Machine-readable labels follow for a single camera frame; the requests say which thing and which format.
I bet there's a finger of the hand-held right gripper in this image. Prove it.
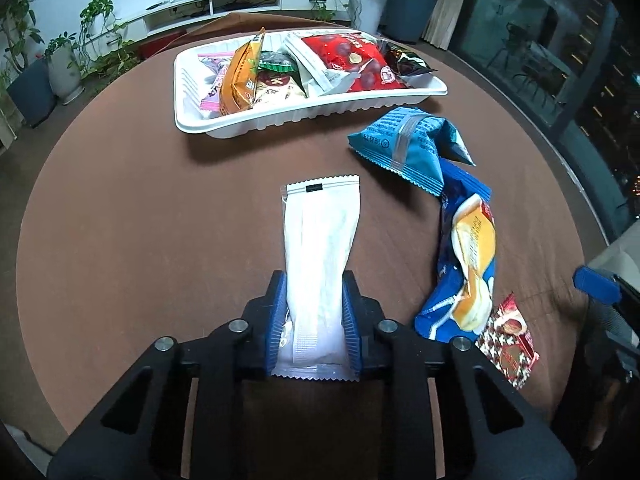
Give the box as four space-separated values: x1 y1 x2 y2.
572 266 623 307

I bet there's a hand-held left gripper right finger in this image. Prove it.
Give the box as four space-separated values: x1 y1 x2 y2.
341 270 578 480

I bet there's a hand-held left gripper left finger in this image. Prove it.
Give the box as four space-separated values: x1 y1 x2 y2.
47 270 289 480

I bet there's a white plastic tray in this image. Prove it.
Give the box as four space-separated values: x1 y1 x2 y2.
173 30 448 139

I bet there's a pink snack packet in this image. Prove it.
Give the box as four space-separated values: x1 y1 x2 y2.
197 50 236 112

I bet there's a small red and white packet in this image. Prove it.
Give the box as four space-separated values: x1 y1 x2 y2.
475 292 540 391

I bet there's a blue and yellow snack packet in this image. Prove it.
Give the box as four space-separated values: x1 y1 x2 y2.
414 160 499 343

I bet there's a light blue snack packet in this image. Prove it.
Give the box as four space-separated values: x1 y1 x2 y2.
347 107 476 197

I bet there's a glass door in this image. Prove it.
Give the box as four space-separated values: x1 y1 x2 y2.
450 0 640 241

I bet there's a brown and white snack packet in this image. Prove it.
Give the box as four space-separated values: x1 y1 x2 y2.
252 71 307 109

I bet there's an orange snack packet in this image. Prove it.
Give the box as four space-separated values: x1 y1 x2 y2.
218 30 266 117

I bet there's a green snack packet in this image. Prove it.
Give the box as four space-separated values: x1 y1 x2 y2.
257 50 298 76

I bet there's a dark snack packet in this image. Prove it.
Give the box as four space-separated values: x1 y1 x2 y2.
377 40 433 83

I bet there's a large red snack packet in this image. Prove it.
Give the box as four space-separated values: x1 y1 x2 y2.
300 30 407 93

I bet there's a sword-leaf plant in grey planter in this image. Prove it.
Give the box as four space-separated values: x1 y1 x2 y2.
382 0 446 44

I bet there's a beige curtain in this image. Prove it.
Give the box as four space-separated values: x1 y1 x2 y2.
422 0 476 51

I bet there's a white television cabinet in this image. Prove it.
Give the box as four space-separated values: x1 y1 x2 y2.
107 0 361 36

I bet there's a small plant in white pot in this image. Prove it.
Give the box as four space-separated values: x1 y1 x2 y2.
44 32 85 104

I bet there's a trailing vine plant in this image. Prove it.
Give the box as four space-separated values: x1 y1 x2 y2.
79 0 142 77

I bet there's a leafy plant in grey planter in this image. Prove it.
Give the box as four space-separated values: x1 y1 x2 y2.
0 0 57 128

